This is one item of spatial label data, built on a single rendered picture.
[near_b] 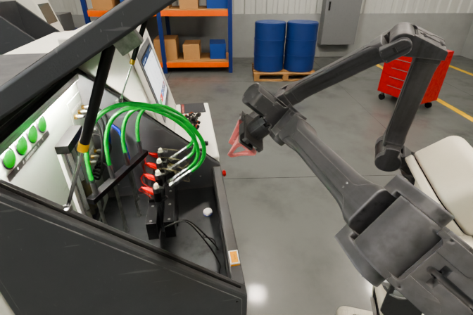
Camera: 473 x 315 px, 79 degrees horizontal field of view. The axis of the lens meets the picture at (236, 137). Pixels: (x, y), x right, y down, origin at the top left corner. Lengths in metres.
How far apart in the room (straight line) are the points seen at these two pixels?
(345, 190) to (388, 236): 0.09
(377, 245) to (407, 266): 0.03
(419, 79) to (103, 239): 0.86
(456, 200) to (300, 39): 5.05
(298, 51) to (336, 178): 5.31
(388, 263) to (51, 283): 0.72
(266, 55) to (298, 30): 0.70
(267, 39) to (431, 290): 5.33
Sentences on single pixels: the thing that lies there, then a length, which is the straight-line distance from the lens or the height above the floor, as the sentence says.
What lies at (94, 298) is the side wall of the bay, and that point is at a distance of 0.89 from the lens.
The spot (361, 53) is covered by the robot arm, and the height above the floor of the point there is 1.57.
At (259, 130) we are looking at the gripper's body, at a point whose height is 1.40.
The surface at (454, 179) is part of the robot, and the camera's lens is 0.80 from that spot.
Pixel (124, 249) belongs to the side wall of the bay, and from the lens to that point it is 0.74.
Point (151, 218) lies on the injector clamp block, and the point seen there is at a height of 0.98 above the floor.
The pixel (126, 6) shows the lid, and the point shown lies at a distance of 0.47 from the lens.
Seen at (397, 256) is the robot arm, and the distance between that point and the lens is 0.35.
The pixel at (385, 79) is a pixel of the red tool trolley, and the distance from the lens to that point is 5.13.
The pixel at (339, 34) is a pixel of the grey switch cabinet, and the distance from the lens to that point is 7.51.
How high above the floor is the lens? 1.74
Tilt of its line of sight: 29 degrees down
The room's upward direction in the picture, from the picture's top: straight up
